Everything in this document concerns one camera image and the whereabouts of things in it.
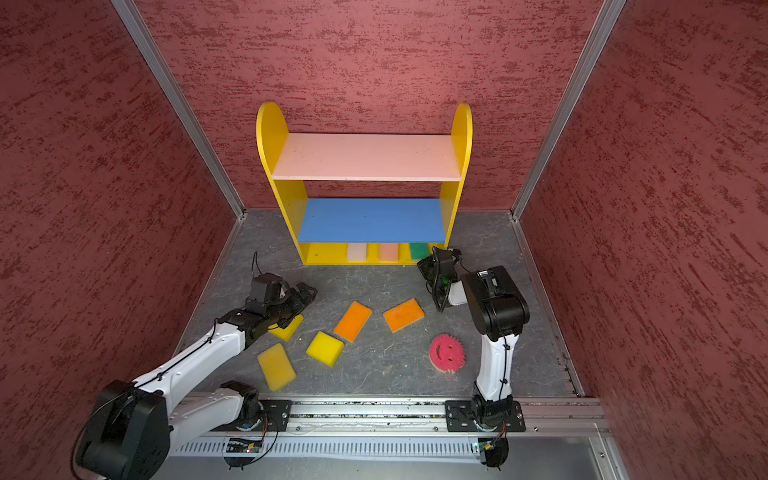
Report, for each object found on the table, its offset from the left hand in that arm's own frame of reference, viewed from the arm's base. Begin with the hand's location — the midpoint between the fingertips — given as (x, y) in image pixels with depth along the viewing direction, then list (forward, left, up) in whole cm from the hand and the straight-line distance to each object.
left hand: (310, 304), depth 87 cm
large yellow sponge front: (-16, +8, -6) cm, 19 cm away
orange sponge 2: (0, -28, -6) cm, 29 cm away
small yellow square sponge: (-11, -5, -6) cm, 14 cm away
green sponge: (+25, -34, -5) cm, 42 cm away
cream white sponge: (+23, -12, -4) cm, 26 cm away
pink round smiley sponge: (-12, -40, -5) cm, 43 cm away
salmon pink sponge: (+23, -23, -5) cm, 33 cm away
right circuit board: (-34, -51, -9) cm, 61 cm away
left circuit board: (-34, +14, -10) cm, 38 cm away
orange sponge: (-2, -12, -6) cm, 14 cm away
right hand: (+19, -32, -5) cm, 38 cm away
